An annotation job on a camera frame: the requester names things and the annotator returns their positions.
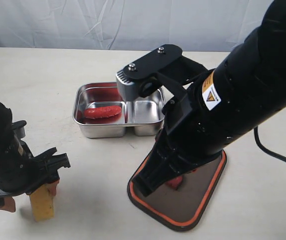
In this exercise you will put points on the lunch box lid orange seal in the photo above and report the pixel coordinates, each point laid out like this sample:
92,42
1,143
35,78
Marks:
180,204

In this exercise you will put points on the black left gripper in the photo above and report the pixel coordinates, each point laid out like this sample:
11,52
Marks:
21,172

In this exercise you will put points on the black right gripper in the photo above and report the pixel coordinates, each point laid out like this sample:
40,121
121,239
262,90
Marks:
192,136

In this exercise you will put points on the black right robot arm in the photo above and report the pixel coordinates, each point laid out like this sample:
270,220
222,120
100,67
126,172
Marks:
251,80

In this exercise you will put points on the red toy sausage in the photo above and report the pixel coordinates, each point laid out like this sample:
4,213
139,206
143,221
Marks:
102,112

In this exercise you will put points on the white backdrop cloth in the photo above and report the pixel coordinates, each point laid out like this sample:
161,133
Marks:
194,25

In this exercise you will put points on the yellow toy cheese wedge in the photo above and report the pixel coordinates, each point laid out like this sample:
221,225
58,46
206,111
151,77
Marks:
41,202

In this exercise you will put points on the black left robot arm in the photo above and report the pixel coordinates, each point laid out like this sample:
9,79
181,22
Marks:
20,171

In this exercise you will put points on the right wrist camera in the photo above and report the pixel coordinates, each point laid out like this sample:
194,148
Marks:
165,66

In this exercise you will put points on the steel two-compartment lunch box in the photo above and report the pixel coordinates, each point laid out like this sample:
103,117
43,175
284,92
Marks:
144,115

